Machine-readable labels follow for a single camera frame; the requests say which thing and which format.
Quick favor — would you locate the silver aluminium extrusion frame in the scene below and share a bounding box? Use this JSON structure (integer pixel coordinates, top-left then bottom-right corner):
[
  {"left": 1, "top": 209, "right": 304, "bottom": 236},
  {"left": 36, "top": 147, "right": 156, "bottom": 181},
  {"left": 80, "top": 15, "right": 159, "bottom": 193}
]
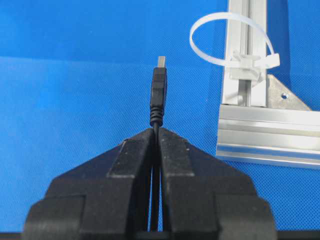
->
[{"left": 216, "top": 0, "right": 320, "bottom": 169}]

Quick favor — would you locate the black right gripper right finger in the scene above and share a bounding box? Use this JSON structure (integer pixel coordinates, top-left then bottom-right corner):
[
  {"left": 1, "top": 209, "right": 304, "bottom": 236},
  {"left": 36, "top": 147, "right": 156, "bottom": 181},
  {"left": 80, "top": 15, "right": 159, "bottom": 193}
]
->
[{"left": 159, "top": 128, "right": 277, "bottom": 240}]

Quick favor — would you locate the black usb cable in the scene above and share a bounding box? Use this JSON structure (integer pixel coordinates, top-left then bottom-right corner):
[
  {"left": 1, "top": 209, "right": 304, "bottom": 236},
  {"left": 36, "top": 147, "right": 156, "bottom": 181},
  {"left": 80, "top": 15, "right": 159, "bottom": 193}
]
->
[{"left": 148, "top": 55, "right": 168, "bottom": 232}]

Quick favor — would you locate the white zip tie loop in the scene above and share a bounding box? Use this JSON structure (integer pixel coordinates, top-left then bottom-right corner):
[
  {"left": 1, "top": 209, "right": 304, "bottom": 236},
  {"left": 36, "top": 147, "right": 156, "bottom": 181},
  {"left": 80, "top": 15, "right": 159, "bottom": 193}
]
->
[{"left": 189, "top": 11, "right": 280, "bottom": 70}]

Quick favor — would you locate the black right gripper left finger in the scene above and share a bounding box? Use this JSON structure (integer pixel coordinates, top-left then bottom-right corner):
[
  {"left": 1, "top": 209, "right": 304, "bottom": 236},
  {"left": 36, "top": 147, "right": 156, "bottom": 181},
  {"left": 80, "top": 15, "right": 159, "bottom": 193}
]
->
[{"left": 22, "top": 128, "right": 154, "bottom": 240}]

